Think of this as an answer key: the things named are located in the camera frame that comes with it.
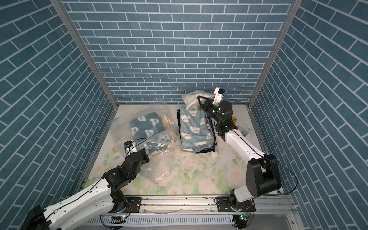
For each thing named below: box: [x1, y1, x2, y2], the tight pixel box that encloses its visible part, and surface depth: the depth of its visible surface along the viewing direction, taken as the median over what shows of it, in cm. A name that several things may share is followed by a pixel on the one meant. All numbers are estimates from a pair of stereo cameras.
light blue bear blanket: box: [179, 106, 216, 152], surface depth 98 cm
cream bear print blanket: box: [181, 89, 216, 117], surface depth 77 cm
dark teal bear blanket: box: [128, 112, 170, 154], surface depth 101 cm
